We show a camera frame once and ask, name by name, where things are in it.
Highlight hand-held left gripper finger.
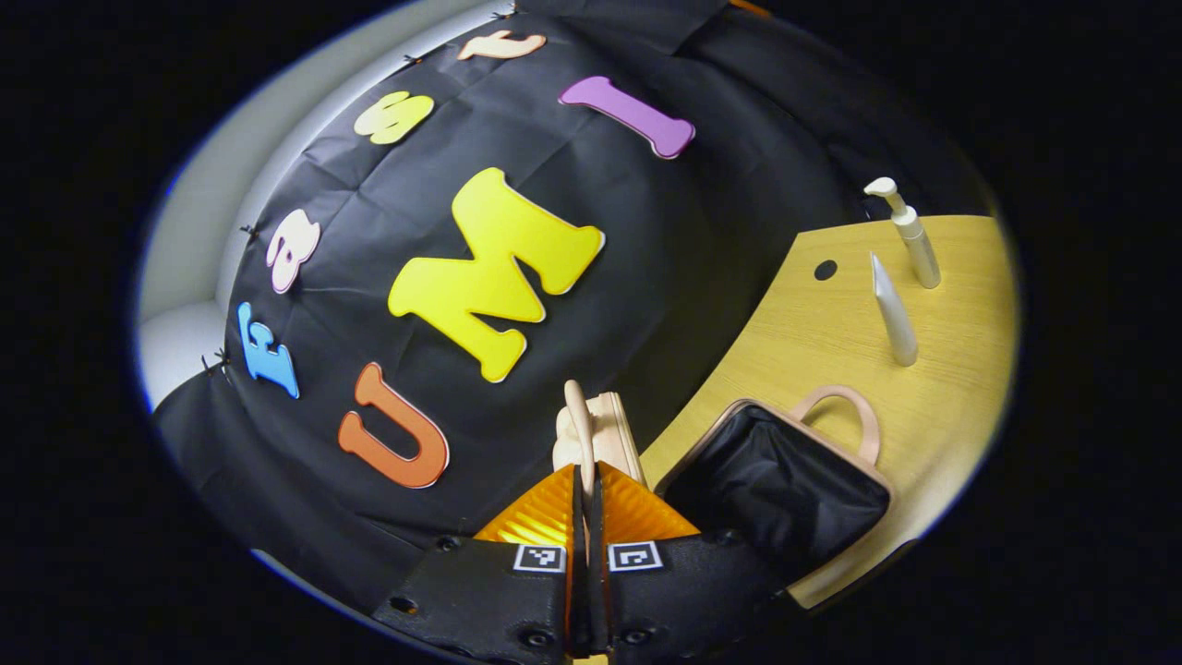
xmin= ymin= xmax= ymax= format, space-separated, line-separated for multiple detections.
xmin=372 ymin=462 xmax=592 ymax=665
xmin=589 ymin=462 xmax=797 ymax=661

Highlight pink suitcase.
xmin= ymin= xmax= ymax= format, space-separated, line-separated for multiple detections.
xmin=552 ymin=379 xmax=895 ymax=612

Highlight white squeeze tube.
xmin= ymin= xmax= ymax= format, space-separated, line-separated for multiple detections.
xmin=870 ymin=252 xmax=920 ymax=368

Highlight white pump bottle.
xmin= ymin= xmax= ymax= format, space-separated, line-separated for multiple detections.
xmin=863 ymin=175 xmax=943 ymax=290

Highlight black backdrop cloth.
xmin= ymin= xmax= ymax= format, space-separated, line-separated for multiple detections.
xmin=152 ymin=0 xmax=998 ymax=615

